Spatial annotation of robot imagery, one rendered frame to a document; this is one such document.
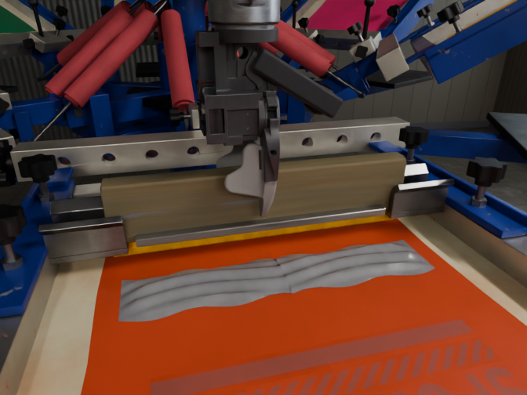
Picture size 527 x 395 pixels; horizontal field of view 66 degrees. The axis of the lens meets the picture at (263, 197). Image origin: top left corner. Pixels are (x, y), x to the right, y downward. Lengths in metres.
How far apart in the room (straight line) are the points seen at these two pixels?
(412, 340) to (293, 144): 0.42
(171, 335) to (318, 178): 0.25
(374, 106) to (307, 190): 4.14
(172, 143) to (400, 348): 0.47
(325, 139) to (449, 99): 4.35
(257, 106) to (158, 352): 0.26
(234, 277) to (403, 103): 4.40
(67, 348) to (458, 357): 0.35
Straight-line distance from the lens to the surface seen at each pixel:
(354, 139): 0.78
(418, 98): 4.86
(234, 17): 0.43
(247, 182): 0.47
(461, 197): 0.62
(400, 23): 1.61
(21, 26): 1.87
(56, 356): 0.43
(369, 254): 0.52
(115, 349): 0.42
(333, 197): 0.53
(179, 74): 0.95
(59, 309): 0.48
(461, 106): 5.17
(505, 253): 0.55
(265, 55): 0.44
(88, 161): 0.71
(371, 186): 0.55
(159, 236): 0.49
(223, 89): 0.45
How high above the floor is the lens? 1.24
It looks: 25 degrees down
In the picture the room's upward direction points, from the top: straight up
